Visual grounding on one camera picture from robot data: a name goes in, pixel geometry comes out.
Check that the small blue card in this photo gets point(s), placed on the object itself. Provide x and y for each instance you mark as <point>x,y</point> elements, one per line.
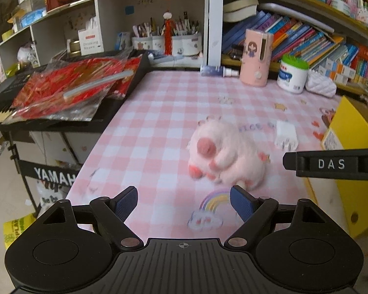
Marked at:
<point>123,41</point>

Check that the black keyboard stand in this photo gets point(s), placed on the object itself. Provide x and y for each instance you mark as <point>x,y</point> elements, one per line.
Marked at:
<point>27,170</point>

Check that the yellow cardboard box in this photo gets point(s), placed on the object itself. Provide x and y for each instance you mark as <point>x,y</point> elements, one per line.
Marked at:
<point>331,202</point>

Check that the pink plush pig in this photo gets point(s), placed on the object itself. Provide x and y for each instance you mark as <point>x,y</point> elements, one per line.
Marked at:
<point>233,147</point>

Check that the red tassel ornament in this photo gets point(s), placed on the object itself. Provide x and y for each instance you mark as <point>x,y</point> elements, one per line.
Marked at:
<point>168,33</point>

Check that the row of colourful books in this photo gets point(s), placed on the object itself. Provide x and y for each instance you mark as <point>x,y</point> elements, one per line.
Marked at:
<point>294,33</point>

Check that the yellow-green plastic bag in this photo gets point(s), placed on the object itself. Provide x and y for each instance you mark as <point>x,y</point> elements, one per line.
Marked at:
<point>18,229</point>

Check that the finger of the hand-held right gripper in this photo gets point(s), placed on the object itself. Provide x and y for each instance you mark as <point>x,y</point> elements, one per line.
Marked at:
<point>306,164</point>

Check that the white red-label carton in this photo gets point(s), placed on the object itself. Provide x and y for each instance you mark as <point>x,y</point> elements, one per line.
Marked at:
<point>91,41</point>

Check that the white printed plastic bag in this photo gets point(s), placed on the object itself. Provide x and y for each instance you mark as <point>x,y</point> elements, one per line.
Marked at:
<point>52,194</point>

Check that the white folded tissue packet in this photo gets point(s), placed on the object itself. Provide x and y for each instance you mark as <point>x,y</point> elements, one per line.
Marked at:
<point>286,134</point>

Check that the white jar green lid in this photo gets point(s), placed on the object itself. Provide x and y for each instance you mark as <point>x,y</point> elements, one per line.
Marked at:
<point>291,76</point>

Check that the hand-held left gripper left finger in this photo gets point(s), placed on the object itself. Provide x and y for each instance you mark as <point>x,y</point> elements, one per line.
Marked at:
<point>127,203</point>

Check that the white quilted pouch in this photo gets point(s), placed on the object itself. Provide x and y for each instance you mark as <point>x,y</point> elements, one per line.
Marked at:
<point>320,84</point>

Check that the pink cartoon dispenser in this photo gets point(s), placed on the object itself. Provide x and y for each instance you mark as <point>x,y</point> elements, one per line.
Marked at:
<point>254,67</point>

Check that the black electronic keyboard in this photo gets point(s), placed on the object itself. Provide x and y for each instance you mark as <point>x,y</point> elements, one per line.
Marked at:
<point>6,87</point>

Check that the small gold tin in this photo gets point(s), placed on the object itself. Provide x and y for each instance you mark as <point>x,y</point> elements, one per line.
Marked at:
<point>74,46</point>

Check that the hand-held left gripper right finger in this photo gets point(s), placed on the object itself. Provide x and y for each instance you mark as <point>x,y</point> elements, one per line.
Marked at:
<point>242,205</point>

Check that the white shelf unit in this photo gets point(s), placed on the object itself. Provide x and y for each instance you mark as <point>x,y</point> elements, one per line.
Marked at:
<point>110,15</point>

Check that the thick white-edged book stack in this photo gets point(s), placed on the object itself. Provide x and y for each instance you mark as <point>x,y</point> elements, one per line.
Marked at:
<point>240,7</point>

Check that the pink checked tablecloth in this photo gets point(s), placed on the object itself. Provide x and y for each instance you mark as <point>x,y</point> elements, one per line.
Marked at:
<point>147,128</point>

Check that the red decorations in plastic bag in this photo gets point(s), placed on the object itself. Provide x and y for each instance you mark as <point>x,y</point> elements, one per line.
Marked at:
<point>64,82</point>

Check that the row of small blue-orange boxes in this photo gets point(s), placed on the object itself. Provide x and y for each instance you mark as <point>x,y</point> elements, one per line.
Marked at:
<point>340,67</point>

